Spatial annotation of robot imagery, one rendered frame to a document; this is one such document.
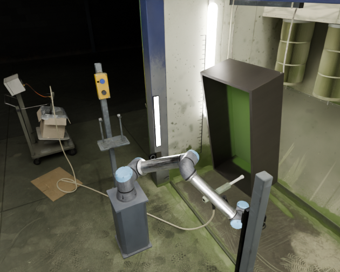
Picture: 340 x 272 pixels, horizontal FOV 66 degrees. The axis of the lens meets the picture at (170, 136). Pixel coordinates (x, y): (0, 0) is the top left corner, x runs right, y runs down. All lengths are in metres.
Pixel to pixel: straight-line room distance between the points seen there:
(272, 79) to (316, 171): 1.54
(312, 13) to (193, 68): 1.24
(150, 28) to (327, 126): 2.23
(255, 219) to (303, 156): 2.32
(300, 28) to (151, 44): 1.60
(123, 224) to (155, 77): 1.48
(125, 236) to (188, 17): 2.21
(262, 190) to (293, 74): 2.43
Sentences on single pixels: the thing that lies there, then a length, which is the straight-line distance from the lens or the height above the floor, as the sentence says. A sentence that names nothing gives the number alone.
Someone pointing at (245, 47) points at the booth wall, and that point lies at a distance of 3.41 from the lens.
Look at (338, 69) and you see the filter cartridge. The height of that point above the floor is 1.57.
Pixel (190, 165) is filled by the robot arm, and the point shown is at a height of 1.12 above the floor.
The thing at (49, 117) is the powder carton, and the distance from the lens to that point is 4.12.
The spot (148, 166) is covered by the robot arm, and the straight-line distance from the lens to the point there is 2.32.
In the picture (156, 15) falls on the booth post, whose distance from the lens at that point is 2.73.
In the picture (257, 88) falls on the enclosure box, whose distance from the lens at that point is 2.04.
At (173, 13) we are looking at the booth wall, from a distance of 2.81.
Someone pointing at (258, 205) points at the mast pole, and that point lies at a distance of 1.17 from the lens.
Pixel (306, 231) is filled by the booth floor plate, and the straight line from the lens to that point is 3.25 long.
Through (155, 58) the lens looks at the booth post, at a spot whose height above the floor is 1.67.
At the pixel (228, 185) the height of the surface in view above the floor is 0.71.
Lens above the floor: 2.29
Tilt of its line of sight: 30 degrees down
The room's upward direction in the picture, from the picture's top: 2 degrees counter-clockwise
